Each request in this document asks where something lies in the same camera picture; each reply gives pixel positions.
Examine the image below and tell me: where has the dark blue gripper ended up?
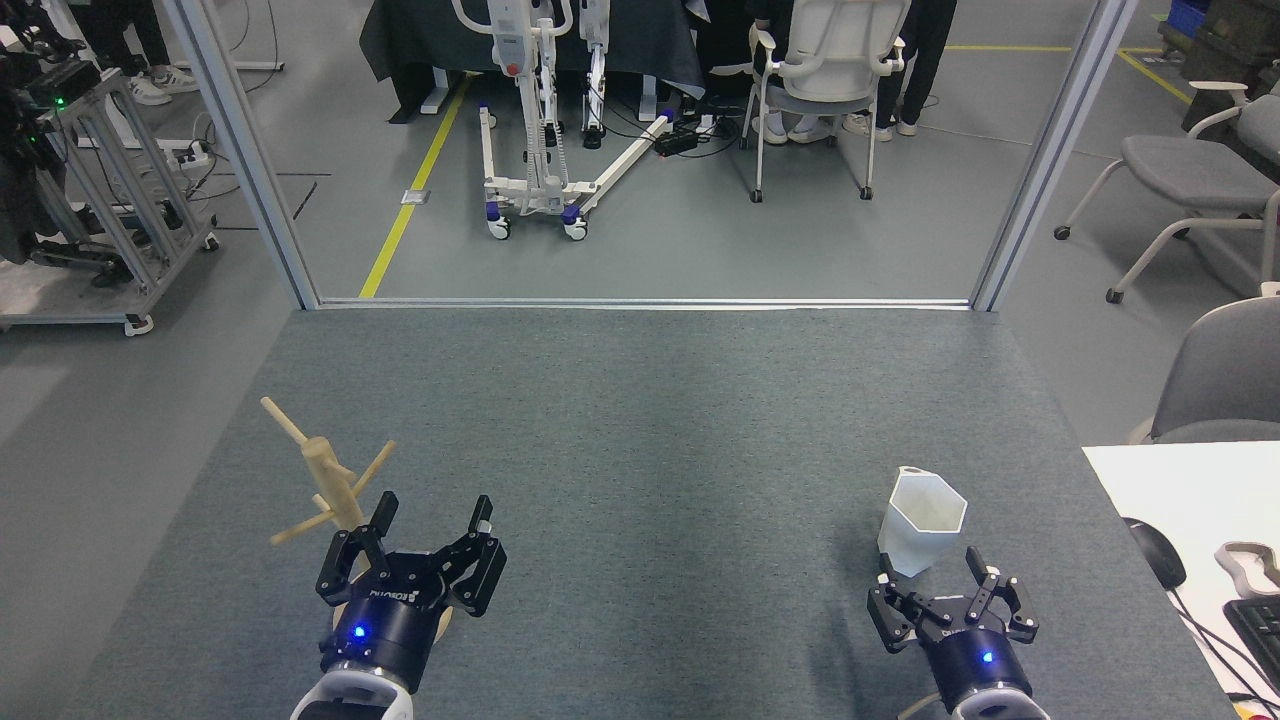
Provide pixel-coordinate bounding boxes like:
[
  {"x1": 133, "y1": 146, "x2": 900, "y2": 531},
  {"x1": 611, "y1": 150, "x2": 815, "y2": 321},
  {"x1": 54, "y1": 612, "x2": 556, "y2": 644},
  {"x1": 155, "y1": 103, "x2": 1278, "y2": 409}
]
[
  {"x1": 316, "y1": 491, "x2": 508, "y2": 694},
  {"x1": 866, "y1": 546, "x2": 1040, "y2": 709}
]

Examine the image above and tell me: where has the white faceted cup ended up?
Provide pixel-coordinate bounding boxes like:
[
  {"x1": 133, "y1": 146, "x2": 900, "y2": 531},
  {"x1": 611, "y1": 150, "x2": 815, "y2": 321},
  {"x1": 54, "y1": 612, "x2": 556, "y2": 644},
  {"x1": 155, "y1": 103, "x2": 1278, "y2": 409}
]
[{"x1": 878, "y1": 466, "x2": 968, "y2": 578}]

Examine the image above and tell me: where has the wooden cup rack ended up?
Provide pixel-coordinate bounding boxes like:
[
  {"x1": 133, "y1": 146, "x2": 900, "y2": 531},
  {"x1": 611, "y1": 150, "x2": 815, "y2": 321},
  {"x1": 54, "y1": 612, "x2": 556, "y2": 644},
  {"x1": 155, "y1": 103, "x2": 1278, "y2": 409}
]
[{"x1": 260, "y1": 397, "x2": 456, "y2": 646}]

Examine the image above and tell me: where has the dark storage crate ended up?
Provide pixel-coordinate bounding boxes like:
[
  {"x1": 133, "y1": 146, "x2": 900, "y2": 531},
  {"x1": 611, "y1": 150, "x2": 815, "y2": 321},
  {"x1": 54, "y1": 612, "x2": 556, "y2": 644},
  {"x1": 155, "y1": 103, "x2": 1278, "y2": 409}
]
[{"x1": 1182, "y1": 0, "x2": 1280, "y2": 86}]

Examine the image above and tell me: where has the black computer mouse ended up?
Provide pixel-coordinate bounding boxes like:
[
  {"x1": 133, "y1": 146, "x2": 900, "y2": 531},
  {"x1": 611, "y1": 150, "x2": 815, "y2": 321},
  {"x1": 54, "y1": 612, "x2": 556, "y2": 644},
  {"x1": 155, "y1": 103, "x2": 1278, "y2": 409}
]
[{"x1": 1122, "y1": 517, "x2": 1188, "y2": 590}]

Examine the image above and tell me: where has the white desk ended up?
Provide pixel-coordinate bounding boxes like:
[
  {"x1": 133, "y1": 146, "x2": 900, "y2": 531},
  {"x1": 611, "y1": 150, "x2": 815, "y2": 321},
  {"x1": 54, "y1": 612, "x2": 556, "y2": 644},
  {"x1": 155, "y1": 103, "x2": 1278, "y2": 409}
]
[{"x1": 1082, "y1": 441, "x2": 1280, "y2": 720}]

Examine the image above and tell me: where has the black keyboard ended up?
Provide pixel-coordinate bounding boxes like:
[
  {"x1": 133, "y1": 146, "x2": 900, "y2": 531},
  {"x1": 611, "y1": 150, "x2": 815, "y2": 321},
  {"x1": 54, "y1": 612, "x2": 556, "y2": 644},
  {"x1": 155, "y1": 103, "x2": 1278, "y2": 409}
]
[{"x1": 1222, "y1": 595, "x2": 1280, "y2": 691}]

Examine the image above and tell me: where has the grey chair backrest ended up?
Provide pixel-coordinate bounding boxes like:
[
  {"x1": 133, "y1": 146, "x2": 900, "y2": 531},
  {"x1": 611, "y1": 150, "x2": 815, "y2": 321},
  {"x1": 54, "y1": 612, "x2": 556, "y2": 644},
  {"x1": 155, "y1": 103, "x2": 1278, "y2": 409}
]
[{"x1": 1130, "y1": 297, "x2": 1280, "y2": 444}]

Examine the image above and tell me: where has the white wheeled stand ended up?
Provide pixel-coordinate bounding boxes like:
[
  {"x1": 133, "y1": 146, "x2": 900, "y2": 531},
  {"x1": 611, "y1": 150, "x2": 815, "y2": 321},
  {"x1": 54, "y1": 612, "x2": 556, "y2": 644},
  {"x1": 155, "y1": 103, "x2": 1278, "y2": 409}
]
[{"x1": 450, "y1": 0, "x2": 679, "y2": 242}]

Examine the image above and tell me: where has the seated person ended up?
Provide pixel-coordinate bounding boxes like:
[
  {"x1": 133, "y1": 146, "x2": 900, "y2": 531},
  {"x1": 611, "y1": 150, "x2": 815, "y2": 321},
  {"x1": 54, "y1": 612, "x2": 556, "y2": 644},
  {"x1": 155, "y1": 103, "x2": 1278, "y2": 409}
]
[{"x1": 690, "y1": 0, "x2": 851, "y2": 146}]

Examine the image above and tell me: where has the black draped table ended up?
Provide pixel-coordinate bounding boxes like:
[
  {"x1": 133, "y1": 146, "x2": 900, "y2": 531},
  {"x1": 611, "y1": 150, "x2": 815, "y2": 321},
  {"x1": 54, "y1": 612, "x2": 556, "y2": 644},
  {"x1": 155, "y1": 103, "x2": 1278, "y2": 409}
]
[{"x1": 360, "y1": 0, "x2": 706, "y2": 123}]

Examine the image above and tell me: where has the black device with green light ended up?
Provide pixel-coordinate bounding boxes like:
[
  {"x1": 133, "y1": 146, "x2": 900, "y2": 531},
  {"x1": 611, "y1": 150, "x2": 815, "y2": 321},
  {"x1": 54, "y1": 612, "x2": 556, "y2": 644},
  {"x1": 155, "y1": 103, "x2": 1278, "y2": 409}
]
[{"x1": 0, "y1": 25, "x2": 101, "y2": 266}]

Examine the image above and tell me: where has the person with white shoes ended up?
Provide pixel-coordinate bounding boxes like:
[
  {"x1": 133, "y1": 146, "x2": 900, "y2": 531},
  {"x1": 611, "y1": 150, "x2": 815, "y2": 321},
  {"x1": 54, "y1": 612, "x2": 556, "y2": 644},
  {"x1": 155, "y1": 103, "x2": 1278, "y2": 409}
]
[{"x1": 75, "y1": 0, "x2": 199, "y2": 106}]

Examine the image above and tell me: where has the standing person by chair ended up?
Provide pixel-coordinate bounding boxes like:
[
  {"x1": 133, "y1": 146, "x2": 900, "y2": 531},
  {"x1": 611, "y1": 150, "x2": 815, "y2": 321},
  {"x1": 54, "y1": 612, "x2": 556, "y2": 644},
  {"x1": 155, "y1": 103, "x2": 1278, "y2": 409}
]
[{"x1": 845, "y1": 0, "x2": 958, "y2": 139}]

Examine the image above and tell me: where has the white office chair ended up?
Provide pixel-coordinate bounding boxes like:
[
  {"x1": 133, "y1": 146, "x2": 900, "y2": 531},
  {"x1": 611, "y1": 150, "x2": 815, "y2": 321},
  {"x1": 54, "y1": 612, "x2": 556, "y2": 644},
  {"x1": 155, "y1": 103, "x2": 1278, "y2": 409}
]
[{"x1": 742, "y1": 0, "x2": 913, "y2": 203}]

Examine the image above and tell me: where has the silver table edge rail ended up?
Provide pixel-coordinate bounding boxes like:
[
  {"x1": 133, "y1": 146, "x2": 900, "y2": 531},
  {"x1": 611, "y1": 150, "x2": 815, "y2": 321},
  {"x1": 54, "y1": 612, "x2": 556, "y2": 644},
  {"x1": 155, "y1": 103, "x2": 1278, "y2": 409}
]
[{"x1": 318, "y1": 297, "x2": 973, "y2": 311}]

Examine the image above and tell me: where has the grey white handle piece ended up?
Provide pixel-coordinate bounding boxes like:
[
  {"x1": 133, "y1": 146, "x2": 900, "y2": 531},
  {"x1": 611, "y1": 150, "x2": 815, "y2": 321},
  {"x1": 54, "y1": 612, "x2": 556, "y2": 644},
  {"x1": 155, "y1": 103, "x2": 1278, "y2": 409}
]
[{"x1": 1215, "y1": 541, "x2": 1280, "y2": 598}]

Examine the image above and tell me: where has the silver post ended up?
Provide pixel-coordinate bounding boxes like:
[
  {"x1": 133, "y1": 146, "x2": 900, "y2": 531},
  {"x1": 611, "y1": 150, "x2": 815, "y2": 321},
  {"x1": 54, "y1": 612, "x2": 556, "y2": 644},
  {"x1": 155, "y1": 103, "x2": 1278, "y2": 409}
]
[
  {"x1": 970, "y1": 0, "x2": 1141, "y2": 313},
  {"x1": 160, "y1": 0, "x2": 321, "y2": 311}
]

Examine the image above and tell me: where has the aluminium frame cart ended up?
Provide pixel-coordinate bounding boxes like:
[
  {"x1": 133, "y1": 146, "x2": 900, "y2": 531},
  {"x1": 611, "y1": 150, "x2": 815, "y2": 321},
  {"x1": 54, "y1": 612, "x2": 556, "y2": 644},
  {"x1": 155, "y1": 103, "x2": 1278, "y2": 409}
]
[{"x1": 0, "y1": 60, "x2": 221, "y2": 336}]

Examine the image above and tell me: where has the grey chair with white frame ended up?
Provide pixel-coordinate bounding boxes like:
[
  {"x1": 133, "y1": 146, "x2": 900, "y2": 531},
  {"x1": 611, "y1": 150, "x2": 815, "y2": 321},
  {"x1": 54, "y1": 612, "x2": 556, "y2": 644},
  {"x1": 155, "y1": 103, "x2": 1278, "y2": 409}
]
[{"x1": 1053, "y1": 80, "x2": 1280, "y2": 304}]

